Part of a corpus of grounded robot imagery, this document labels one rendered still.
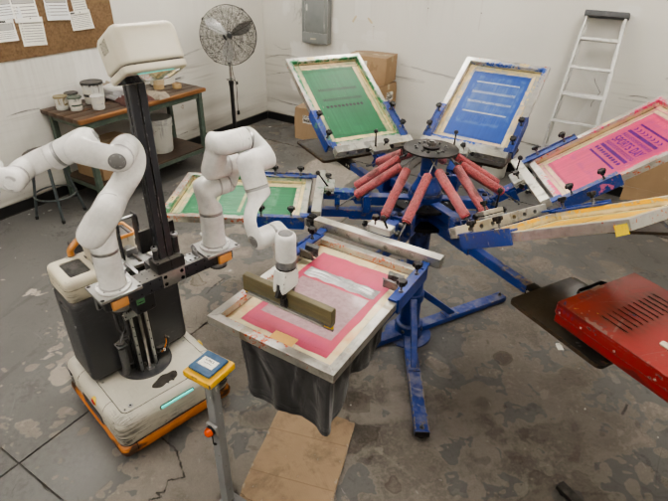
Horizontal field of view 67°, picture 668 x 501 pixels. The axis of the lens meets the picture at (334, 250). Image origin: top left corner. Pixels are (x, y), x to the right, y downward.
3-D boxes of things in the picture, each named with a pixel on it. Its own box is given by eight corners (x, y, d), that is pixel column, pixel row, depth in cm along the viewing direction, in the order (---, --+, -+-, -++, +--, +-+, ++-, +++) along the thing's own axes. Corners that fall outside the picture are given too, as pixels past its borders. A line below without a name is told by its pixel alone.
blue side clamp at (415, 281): (398, 314, 208) (399, 300, 204) (387, 309, 210) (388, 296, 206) (426, 279, 230) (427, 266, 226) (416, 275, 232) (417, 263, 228)
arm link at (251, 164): (210, 135, 177) (244, 126, 186) (229, 193, 182) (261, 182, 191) (233, 126, 165) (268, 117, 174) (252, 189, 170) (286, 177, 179)
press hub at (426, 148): (422, 361, 318) (453, 158, 248) (368, 338, 335) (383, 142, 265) (444, 327, 346) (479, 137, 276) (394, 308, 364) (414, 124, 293)
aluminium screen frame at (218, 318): (333, 384, 173) (333, 376, 171) (207, 323, 198) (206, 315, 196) (424, 276, 230) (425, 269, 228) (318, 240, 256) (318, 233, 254)
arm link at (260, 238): (259, 184, 181) (276, 240, 186) (230, 195, 173) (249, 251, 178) (272, 182, 175) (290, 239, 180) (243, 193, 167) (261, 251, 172)
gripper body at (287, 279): (286, 253, 185) (286, 278, 191) (268, 265, 177) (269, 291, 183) (302, 259, 182) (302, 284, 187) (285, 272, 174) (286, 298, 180)
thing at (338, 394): (331, 434, 206) (333, 358, 183) (323, 430, 207) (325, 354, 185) (383, 367, 239) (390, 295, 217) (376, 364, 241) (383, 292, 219)
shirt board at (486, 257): (661, 349, 204) (668, 334, 199) (593, 383, 187) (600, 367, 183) (449, 213, 304) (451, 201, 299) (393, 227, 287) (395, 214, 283)
